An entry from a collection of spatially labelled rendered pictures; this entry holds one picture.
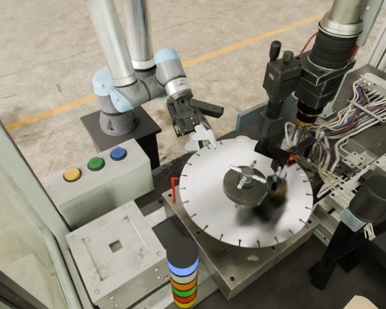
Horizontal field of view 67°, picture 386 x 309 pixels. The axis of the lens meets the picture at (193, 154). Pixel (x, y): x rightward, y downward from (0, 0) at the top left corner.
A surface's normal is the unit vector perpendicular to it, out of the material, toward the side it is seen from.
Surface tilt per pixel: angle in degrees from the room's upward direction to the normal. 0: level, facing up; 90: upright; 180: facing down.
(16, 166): 90
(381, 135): 0
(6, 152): 90
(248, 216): 0
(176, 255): 0
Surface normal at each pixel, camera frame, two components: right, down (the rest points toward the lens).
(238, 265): 0.00, -0.67
